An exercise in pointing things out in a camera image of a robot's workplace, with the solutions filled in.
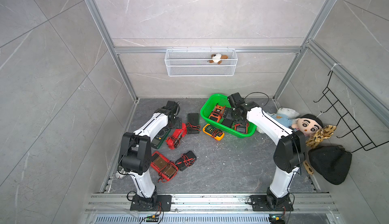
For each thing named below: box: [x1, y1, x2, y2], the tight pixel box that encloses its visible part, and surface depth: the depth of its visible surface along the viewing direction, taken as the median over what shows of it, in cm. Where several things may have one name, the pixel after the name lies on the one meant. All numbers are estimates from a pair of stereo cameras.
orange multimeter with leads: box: [208, 103, 226, 123], surface depth 106 cm
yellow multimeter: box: [202, 123, 225, 142], surface depth 97 cm
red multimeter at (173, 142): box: [165, 122, 187, 151], surface depth 92 cm
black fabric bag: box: [307, 145, 353, 185], surface depth 67 cm
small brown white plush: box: [207, 53, 229, 65], surface depth 90 cm
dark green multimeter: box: [150, 127, 172, 150], surface depth 97 cm
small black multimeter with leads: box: [175, 150, 197, 172], surface depth 85 cm
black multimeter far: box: [185, 112, 202, 135], surface depth 103 cm
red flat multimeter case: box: [150, 151, 179, 183], surface depth 83 cm
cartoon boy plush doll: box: [291, 114, 324, 137], surface depth 83 cm
